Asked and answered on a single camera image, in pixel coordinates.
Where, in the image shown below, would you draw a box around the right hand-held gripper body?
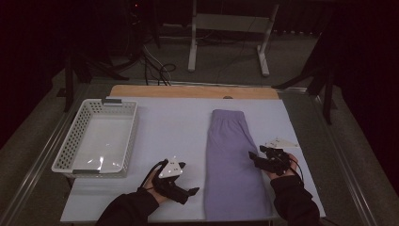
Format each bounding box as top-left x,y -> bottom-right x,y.
255,137 -> 299,177

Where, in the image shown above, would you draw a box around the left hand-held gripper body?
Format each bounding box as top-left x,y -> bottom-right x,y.
152,157 -> 192,205

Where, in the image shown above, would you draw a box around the purple shorts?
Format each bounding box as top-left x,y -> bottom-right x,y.
203,108 -> 273,221

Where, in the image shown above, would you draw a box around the white perforated plastic basket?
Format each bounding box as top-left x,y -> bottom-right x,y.
51,98 -> 139,179

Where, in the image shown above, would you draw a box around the person's right hand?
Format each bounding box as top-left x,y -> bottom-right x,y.
266,153 -> 299,181

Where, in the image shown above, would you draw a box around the person's left hand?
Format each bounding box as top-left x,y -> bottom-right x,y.
142,170 -> 170,205

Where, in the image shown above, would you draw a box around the black tripod stand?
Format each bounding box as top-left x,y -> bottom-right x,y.
56,46 -> 130,113
272,24 -> 338,125

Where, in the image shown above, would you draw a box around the white metal stand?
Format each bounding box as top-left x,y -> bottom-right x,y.
187,0 -> 280,77

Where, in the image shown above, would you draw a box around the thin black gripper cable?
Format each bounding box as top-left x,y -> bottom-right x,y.
288,156 -> 305,185
137,159 -> 168,189

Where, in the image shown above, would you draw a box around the metal floor rail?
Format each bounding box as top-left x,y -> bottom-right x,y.
0,83 -> 92,226
309,90 -> 380,226
142,78 -> 310,94

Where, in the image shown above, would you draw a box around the black floor cable bundle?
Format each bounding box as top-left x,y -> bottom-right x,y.
140,43 -> 177,87

